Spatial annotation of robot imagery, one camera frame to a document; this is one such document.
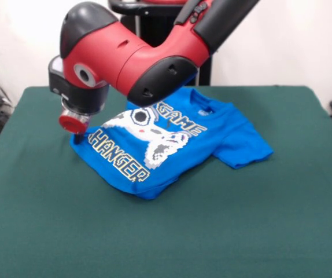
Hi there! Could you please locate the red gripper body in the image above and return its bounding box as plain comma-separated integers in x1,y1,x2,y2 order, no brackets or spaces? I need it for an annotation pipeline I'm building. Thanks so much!
58,113,92,136

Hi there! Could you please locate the blue game-controller print t-shirt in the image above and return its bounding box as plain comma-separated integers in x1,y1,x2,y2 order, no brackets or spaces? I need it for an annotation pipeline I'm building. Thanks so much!
69,88,274,202

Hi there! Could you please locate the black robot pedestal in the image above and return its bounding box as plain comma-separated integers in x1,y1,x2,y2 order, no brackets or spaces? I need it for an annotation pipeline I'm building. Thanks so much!
107,0,213,86

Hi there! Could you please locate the dark green table cloth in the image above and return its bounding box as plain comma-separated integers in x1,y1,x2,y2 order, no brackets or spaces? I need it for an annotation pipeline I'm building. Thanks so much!
0,85,332,278

